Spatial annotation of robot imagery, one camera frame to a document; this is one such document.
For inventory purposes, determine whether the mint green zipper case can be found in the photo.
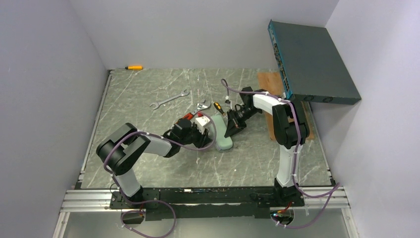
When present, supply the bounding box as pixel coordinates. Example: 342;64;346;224
210;115;233;151

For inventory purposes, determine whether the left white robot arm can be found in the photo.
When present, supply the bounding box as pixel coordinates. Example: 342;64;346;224
96;119;215;204

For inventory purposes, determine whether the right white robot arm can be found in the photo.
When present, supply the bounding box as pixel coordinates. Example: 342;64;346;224
224;87;310;200

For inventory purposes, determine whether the silver open-end wrench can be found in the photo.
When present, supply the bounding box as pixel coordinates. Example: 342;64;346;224
149;89;190;110

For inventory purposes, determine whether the black yellow screwdriver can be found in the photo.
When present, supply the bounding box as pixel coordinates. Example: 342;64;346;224
213;102;225;115

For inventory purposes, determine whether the brown wooden board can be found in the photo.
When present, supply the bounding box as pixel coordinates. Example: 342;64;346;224
258;72;316;141

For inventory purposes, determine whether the red-handled adjustable wrench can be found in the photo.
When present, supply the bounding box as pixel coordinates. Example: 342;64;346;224
182;99;210;120

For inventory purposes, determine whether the dark network switch box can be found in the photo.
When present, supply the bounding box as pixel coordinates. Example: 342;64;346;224
267;20;362;105

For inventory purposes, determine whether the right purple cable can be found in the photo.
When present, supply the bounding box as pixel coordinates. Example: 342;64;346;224
220;78;342;230

